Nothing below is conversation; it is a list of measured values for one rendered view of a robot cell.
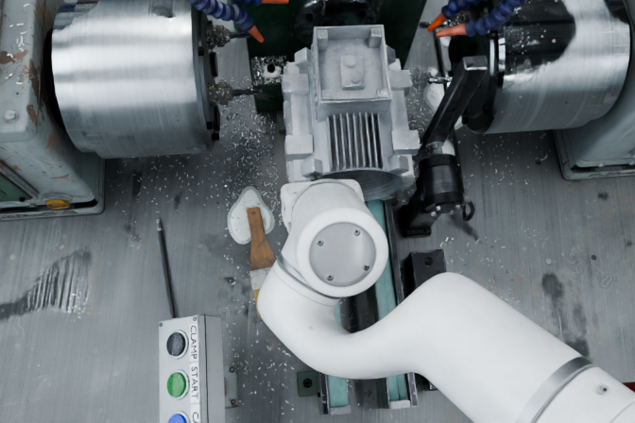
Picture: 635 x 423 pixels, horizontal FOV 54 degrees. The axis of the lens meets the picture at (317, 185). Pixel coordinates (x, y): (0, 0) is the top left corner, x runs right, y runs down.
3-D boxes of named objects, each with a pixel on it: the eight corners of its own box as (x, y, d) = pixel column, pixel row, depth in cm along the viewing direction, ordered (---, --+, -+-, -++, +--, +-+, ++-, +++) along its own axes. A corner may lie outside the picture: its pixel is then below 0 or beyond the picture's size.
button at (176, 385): (175, 373, 81) (164, 373, 80) (192, 371, 80) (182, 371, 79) (175, 397, 81) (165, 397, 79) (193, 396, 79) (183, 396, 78)
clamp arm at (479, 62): (420, 135, 100) (461, 51, 76) (438, 134, 100) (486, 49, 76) (423, 155, 99) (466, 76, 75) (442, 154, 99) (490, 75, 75)
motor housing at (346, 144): (283, 100, 109) (282, 41, 91) (390, 95, 110) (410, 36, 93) (289, 209, 103) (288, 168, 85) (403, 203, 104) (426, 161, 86)
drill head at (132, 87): (28, 55, 111) (-43, -39, 87) (235, 43, 113) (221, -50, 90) (19, 188, 103) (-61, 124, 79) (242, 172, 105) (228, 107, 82)
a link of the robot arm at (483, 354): (501, 535, 49) (287, 313, 70) (614, 368, 47) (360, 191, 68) (445, 553, 43) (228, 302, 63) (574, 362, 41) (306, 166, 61)
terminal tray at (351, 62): (310, 53, 95) (311, 26, 88) (379, 50, 96) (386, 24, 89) (315, 125, 91) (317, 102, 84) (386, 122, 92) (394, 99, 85)
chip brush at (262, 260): (239, 211, 115) (239, 209, 114) (266, 206, 115) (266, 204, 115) (258, 321, 108) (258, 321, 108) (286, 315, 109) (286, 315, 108)
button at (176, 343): (174, 334, 83) (164, 333, 82) (192, 331, 82) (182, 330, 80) (174, 357, 82) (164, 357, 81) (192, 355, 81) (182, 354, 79)
